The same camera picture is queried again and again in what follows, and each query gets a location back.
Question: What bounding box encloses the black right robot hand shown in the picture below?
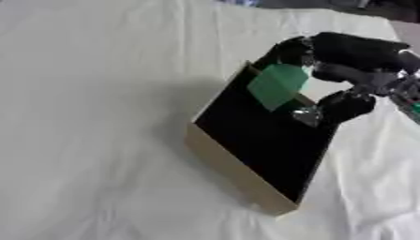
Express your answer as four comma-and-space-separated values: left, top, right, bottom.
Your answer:
250, 31, 420, 128

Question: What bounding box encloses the tan cardboard box black inside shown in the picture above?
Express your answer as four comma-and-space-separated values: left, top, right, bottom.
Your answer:
184, 61, 341, 218

